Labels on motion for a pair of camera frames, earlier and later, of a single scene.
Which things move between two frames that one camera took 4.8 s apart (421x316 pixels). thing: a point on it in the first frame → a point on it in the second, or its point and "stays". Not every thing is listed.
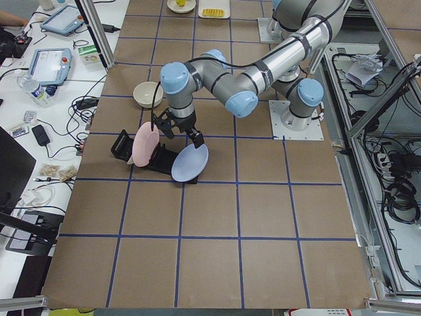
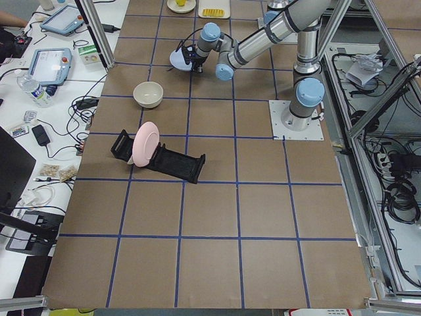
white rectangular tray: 220,4 stays
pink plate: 145,145 stays
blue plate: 189,162 → 177,60
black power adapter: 110,29 stays
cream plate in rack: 131,160 stays
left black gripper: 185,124 → 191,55
